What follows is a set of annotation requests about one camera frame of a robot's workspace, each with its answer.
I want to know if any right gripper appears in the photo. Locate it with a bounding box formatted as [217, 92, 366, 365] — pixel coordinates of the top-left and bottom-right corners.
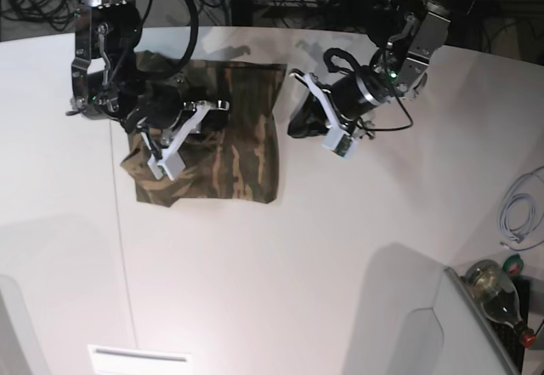
[122, 84, 230, 135]

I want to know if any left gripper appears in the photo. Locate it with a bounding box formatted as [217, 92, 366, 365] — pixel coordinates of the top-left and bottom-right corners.
[287, 69, 385, 139]

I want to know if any camouflage t-shirt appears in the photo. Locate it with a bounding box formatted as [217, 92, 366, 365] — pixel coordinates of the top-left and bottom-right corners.
[120, 60, 286, 207]

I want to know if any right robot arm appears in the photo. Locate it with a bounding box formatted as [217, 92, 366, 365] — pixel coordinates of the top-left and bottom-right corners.
[69, 0, 229, 134]

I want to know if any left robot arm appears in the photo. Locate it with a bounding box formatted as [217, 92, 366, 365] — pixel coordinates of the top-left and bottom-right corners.
[287, 0, 476, 139]

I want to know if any green tape roll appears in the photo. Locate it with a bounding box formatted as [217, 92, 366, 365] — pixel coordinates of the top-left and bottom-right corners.
[502, 253, 524, 277]

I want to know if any clear plastic bottle red cap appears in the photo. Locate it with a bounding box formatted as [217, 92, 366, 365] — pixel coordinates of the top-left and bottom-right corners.
[464, 259, 536, 349]

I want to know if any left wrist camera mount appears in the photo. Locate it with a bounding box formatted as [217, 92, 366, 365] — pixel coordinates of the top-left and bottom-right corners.
[300, 73, 376, 158]

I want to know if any white coiled cable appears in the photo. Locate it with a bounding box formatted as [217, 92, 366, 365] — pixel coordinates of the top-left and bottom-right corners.
[497, 169, 544, 251]

